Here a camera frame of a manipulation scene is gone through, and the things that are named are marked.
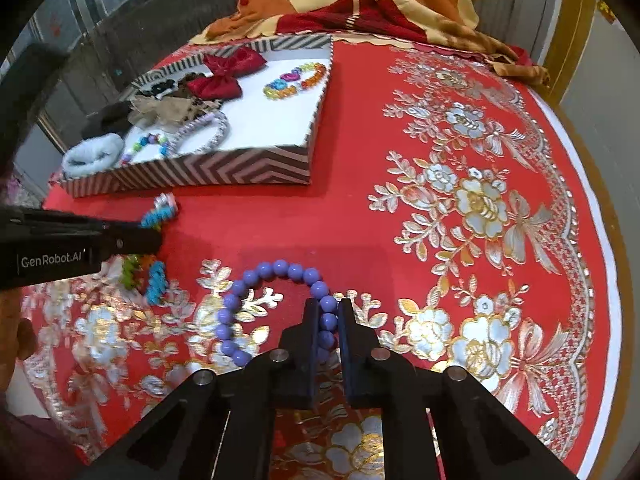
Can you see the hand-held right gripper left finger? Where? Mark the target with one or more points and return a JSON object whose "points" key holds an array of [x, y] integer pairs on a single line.
{"points": [[309, 340]]}

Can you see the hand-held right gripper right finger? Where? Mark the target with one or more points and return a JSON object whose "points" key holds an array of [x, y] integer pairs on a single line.
{"points": [[346, 340]]}

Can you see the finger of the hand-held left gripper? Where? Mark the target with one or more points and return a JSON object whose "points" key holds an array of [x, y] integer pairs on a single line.
{"points": [[110, 222], [135, 244]]}

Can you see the dark brown scrunchie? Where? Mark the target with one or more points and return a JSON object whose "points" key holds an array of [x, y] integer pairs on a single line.
{"points": [[107, 117]]}

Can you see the beige burlap bow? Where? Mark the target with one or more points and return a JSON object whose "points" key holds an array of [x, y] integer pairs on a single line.
{"points": [[160, 110]]}

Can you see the red satin bow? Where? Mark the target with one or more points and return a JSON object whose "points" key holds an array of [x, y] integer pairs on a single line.
{"points": [[220, 85]]}

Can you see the striped tray box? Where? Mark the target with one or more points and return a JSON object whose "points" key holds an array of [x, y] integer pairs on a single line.
{"points": [[280, 120]]}

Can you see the person's left forearm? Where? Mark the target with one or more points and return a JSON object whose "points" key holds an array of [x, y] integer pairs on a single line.
{"points": [[30, 450]]}

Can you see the person's left hand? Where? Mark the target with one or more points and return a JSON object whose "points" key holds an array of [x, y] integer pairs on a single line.
{"points": [[15, 330]]}

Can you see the fluffy pale blue scrunchie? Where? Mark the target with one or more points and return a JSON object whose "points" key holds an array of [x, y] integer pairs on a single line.
{"points": [[92, 152]]}

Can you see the red floral tablecloth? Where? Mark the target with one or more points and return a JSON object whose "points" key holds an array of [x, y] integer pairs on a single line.
{"points": [[350, 220]]}

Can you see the metal glass door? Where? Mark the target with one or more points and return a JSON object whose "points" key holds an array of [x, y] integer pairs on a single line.
{"points": [[125, 35]]}

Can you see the small red door sticker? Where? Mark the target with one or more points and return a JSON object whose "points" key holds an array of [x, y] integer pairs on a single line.
{"points": [[56, 24]]}

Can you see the printed blanket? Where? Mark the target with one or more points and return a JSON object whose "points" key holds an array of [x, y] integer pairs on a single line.
{"points": [[300, 5]]}

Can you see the yellow wooden door frame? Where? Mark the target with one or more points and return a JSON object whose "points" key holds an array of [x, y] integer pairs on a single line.
{"points": [[565, 35]]}

